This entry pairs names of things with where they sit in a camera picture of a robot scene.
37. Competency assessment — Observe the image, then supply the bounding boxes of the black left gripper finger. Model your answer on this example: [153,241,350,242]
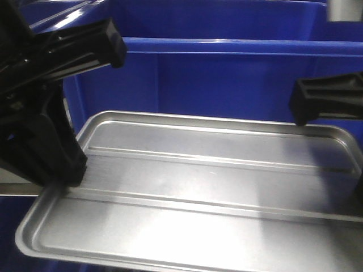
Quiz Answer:
[1,18,127,94]
[1,84,87,187]

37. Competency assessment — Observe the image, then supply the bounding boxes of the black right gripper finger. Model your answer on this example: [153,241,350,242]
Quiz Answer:
[289,71,362,125]
[350,171,362,213]

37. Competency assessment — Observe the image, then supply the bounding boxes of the silver metal tray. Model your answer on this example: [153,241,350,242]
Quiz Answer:
[15,111,362,271]

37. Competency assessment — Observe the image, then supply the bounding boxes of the large blue plastic bin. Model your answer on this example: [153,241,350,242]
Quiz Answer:
[16,0,363,137]

